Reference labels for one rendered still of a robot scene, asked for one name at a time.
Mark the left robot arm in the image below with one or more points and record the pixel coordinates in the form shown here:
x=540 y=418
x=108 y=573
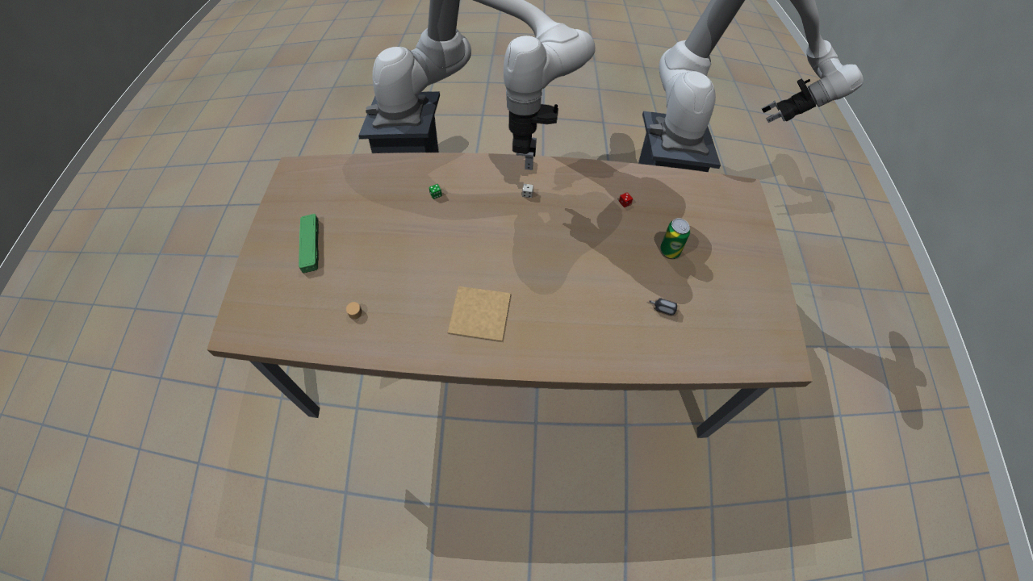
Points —
x=690 y=101

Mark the green soda can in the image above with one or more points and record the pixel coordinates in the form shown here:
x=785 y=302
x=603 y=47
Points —
x=675 y=238

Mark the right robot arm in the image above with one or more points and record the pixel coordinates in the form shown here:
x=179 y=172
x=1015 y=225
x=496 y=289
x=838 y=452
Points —
x=530 y=63

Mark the green rounded box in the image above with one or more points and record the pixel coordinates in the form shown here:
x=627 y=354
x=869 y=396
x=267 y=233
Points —
x=308 y=243

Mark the tan mat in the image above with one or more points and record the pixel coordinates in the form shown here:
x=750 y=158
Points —
x=479 y=313

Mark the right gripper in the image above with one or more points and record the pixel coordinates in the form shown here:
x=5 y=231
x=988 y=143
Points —
x=523 y=119

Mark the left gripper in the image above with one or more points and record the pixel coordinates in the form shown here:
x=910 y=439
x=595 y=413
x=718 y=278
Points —
x=800 y=102

